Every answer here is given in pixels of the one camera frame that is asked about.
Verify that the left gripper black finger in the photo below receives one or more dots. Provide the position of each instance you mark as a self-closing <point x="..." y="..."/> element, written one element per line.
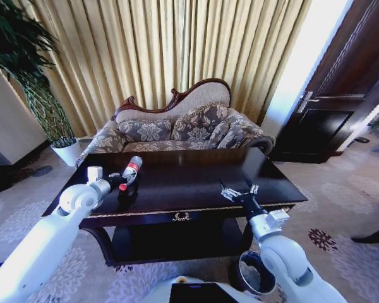
<point x="115" y="174"/>

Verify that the black round trash bin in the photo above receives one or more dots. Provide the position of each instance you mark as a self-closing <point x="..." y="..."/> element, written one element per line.
<point x="240" y="277"/>

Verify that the small floral cushion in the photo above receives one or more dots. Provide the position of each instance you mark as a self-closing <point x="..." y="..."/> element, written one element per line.
<point x="218" y="134"/>

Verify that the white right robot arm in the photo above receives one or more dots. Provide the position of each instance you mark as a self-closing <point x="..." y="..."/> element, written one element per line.
<point x="281" y="252"/>

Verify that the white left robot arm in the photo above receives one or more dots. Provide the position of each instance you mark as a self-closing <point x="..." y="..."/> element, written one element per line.
<point x="50" y="227"/>

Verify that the white black-tipped furniture leg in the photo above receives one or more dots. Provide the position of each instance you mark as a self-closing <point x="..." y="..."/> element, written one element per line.
<point x="377" y="235"/>

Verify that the beige pleated curtain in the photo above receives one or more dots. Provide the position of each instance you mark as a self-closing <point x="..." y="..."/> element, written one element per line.
<point x="161" y="47"/>

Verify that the floral upholstered wooden sofa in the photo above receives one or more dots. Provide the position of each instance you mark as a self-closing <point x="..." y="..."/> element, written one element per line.
<point x="164" y="146"/>

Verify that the long floral sofa cushion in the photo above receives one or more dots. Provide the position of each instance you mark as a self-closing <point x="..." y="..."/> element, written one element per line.
<point x="145" y="131"/>

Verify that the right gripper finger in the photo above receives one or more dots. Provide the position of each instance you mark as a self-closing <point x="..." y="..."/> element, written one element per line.
<point x="230" y="192"/>
<point x="254" y="188"/>

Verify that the large square floral cushion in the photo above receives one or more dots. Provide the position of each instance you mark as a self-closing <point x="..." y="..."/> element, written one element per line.
<point x="199" y="123"/>

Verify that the dark wooden door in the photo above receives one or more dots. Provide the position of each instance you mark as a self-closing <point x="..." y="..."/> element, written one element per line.
<point x="338" y="79"/>

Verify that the crushed plastic bottle red label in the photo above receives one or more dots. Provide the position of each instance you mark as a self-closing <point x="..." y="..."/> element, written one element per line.
<point x="134" y="164"/>

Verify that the white plant pot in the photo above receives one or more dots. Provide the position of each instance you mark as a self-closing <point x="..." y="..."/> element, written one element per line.
<point x="67" y="154"/>

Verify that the dark wooden coffee table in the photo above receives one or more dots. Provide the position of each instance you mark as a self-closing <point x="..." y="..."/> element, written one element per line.
<point x="192" y="183"/>

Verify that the tall green potted plant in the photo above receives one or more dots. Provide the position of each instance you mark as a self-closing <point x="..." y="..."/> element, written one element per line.
<point x="15" y="41"/>

